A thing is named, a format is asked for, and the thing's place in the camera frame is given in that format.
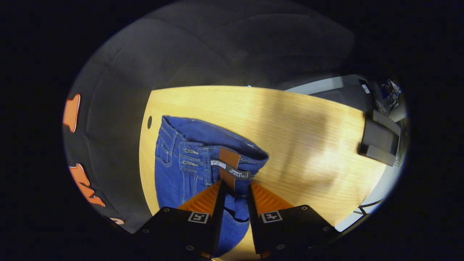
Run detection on black boxy device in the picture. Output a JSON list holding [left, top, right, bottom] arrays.
[[357, 109, 402, 166]]

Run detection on black floor cable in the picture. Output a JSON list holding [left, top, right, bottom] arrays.
[[358, 198, 385, 216]]

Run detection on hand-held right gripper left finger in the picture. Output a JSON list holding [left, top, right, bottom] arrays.
[[131, 179, 228, 261]]

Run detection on blue white patterned object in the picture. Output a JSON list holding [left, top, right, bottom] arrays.
[[377, 79, 403, 109]]

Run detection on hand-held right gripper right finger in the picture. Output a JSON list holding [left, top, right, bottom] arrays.
[[246, 181, 342, 260]]

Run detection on blue denim jeans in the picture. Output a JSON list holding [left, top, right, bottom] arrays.
[[154, 115, 269, 258]]

